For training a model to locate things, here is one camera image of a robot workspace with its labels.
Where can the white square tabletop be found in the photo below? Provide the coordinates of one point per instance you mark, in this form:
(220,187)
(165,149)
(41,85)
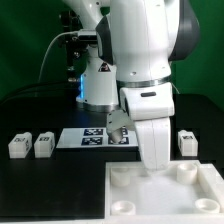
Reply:
(134,195)

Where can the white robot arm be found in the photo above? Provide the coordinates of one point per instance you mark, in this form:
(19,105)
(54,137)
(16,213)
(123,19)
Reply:
(141,38)

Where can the white U-shaped obstacle fixture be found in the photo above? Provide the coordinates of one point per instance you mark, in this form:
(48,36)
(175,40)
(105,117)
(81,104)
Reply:
(211,182)

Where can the black camera on stand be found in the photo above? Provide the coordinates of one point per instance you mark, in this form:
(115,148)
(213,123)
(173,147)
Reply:
(75,41)

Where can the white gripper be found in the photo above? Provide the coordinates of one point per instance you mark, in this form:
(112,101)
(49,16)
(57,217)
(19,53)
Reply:
(150,109)

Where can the white sheet with AprilTags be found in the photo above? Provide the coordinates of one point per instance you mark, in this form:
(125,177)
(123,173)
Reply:
(94,137)

